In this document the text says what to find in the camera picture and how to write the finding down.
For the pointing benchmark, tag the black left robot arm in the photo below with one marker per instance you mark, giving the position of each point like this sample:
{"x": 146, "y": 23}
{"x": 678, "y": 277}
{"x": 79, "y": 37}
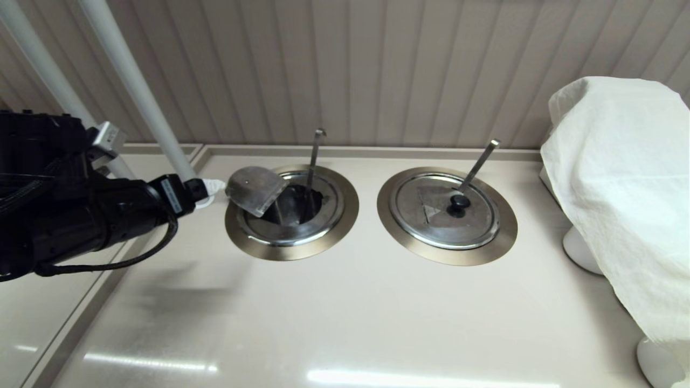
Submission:
{"x": 54, "y": 215}

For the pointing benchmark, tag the white cloth cover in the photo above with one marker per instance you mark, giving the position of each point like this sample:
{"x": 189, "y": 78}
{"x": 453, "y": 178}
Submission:
{"x": 620, "y": 178}

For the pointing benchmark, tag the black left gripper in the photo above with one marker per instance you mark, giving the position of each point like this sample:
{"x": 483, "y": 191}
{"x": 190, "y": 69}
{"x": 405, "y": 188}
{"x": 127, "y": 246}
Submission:
{"x": 175, "y": 195}

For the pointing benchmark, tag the white round appliance foot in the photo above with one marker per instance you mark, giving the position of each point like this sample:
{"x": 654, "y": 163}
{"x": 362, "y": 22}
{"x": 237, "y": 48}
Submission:
{"x": 657, "y": 366}
{"x": 581, "y": 253}

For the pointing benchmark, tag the steel soup pot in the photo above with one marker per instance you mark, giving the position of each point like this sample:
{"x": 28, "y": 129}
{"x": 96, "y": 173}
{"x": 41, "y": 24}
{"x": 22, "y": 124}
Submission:
{"x": 288, "y": 207}

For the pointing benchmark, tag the silver white wrist camera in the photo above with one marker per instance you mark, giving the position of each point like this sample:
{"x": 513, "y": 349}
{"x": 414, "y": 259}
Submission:
{"x": 108, "y": 141}

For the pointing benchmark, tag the white round pole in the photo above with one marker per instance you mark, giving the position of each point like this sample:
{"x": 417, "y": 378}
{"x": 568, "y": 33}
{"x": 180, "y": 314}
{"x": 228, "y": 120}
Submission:
{"x": 43, "y": 64}
{"x": 135, "y": 86}

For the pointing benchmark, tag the hinged steel lid black knob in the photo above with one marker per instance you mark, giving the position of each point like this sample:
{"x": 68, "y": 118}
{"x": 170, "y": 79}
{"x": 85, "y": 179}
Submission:
{"x": 253, "y": 186}
{"x": 431, "y": 226}

